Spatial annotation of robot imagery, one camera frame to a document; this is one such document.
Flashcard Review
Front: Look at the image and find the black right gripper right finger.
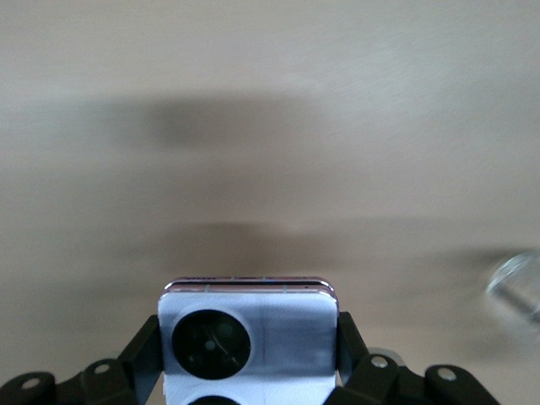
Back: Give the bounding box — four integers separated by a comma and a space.
328, 310, 503, 405

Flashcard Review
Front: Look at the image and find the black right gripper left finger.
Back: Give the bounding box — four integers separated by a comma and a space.
0, 314, 165, 405

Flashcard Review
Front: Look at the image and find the lilac flip phone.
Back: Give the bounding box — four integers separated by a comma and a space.
158, 275, 340, 405

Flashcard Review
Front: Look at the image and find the clear plastic cup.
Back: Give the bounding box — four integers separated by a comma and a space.
484, 251, 540, 326

